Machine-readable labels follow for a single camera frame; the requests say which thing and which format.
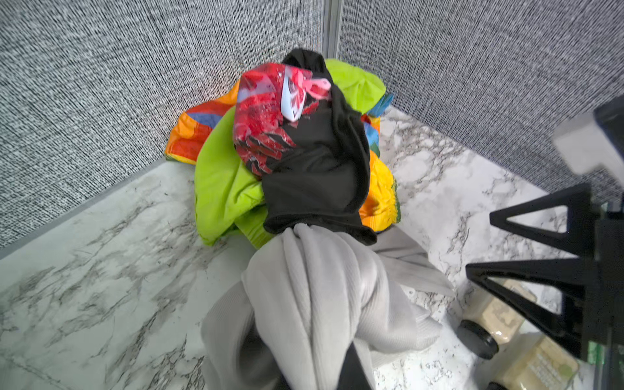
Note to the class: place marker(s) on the upper spice jar black lid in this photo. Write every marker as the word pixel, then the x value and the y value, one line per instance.
pixel 488 323

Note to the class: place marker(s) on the pink red patterned cloth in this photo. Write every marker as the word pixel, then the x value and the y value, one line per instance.
pixel 270 96

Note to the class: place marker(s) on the grey cloth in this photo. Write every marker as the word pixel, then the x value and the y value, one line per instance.
pixel 317 309

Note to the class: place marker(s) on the black cloth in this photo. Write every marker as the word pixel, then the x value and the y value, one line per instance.
pixel 325 179

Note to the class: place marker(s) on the lower spice jar black lid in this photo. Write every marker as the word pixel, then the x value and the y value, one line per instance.
pixel 533 361

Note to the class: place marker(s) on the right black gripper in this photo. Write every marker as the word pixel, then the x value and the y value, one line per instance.
pixel 604 292

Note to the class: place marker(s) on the lime green cloth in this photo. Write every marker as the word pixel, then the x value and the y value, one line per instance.
pixel 229 199

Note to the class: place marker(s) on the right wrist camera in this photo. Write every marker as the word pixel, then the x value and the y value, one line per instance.
pixel 593 140

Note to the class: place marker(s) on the spice jar black lid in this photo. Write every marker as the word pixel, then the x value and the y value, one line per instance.
pixel 488 323
pixel 533 361

